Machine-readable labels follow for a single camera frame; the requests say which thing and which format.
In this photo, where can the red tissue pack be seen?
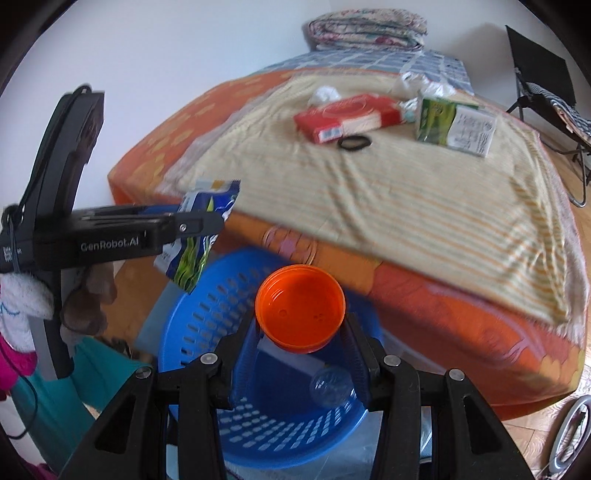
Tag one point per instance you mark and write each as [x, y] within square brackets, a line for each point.
[351, 115]

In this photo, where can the folded floral quilt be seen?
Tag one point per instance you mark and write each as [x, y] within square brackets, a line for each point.
[369, 27]

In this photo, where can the blue plastic basket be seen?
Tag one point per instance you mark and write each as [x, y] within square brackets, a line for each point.
[198, 318]

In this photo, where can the clear plastic bottle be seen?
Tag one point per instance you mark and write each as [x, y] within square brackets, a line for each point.
[330, 385]

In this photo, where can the blue checked bed cloth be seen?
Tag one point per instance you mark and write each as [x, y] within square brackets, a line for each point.
[364, 60]

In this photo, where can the black folding chair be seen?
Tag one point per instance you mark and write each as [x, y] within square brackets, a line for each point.
[538, 64]

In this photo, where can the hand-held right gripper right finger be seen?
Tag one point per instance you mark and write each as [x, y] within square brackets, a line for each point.
[364, 364]

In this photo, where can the orange plastic lid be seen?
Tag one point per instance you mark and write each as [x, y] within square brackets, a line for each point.
[300, 307]

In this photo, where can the green white carton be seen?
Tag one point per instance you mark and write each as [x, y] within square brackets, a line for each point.
[457, 122]

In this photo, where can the patterned cloth on chair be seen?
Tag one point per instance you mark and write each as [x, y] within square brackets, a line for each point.
[565, 108]

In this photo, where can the blue green snack packet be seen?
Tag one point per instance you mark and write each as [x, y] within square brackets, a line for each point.
[194, 258]

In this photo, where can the white tissue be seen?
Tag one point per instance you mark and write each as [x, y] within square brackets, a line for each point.
[323, 96]

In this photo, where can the person's left hand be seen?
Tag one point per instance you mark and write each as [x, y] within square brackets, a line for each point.
[87, 300]

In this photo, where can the white plastic bag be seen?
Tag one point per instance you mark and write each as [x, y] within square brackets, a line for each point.
[418, 85]

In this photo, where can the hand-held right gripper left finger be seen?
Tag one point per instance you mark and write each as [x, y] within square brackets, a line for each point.
[228, 362]

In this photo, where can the pale blue plastic box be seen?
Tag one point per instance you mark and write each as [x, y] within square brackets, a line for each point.
[150, 330]

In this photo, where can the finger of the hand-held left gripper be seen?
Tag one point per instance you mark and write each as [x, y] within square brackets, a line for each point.
[198, 224]
[120, 211]

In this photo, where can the person's teal trouser leg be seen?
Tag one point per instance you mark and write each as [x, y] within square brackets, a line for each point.
[55, 401]

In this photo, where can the striped cream blanket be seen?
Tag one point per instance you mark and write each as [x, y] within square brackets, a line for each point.
[378, 198]

